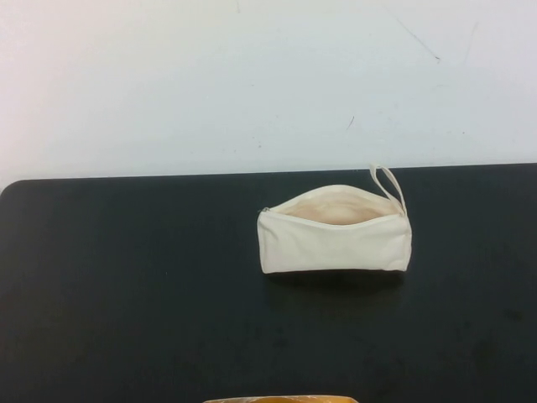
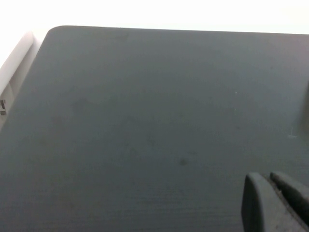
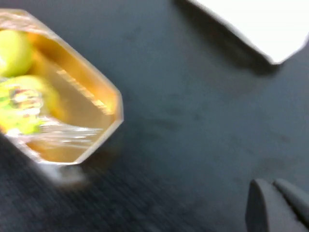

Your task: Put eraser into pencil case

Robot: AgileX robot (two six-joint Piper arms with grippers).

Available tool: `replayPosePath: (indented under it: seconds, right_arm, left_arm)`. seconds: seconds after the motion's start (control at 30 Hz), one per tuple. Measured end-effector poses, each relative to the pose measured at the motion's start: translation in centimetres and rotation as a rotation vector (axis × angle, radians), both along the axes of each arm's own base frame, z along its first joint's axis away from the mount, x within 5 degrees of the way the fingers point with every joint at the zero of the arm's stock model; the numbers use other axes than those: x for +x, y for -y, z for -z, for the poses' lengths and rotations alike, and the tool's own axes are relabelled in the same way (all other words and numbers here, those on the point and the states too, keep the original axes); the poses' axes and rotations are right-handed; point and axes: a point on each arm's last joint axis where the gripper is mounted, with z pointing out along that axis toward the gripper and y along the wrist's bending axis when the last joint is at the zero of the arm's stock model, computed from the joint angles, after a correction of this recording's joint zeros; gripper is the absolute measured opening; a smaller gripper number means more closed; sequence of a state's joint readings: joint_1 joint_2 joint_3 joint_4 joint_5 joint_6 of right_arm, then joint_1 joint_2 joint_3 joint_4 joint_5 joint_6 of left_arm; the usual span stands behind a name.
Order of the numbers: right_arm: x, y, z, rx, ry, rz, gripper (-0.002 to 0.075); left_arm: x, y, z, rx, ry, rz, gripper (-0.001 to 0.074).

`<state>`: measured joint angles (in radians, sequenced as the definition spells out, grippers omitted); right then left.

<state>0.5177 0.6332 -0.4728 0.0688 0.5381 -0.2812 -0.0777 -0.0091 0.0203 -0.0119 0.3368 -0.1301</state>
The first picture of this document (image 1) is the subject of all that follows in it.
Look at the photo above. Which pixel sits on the cream fabric pencil case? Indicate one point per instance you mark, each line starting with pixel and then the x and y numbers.
pixel 331 252

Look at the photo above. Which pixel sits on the yellow orange box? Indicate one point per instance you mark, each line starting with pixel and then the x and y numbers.
pixel 277 399

